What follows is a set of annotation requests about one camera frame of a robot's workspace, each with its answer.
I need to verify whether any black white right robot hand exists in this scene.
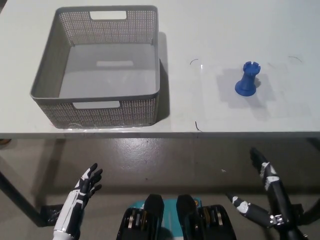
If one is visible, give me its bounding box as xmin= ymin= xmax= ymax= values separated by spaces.
xmin=225 ymin=147 xmax=311 ymax=240

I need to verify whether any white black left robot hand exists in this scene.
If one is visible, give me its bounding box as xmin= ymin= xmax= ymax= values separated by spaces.
xmin=53 ymin=163 xmax=104 ymax=240

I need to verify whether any blue rook chess piece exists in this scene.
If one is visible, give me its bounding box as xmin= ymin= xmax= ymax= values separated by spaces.
xmin=234 ymin=61 xmax=262 ymax=96

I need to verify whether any grey perforated plastic basket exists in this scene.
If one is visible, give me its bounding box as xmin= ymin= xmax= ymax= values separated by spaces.
xmin=29 ymin=5 xmax=161 ymax=130

